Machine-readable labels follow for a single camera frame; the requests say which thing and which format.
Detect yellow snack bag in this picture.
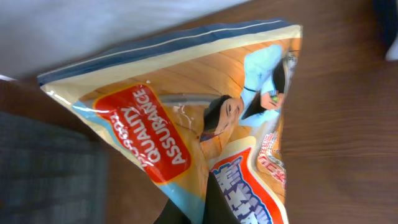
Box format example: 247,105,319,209
37,19,302,224

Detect white barcode scanner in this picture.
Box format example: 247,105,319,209
385,41,398,61

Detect grey plastic mesh basket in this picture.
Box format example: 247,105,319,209
1,113,108,224

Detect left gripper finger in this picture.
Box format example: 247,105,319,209
154,172,239,224

